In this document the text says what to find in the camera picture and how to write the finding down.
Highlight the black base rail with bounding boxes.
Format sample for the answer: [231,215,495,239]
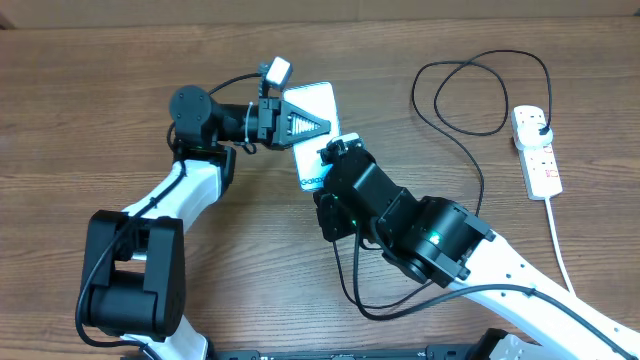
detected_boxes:
[119,327,546,360]

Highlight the white power strip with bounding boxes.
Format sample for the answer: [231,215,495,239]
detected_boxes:
[510,104,564,201]

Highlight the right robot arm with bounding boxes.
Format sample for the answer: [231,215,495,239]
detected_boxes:
[313,134,639,359]

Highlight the Galaxy S24+ smartphone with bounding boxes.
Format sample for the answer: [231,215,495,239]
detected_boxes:
[283,82,341,192]

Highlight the white charger plug adapter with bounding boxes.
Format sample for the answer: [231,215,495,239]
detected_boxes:
[514,123,554,151]

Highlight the black USB charging cable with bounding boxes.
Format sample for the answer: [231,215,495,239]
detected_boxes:
[332,49,553,310]

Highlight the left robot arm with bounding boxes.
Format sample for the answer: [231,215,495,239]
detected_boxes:
[74,74,340,359]

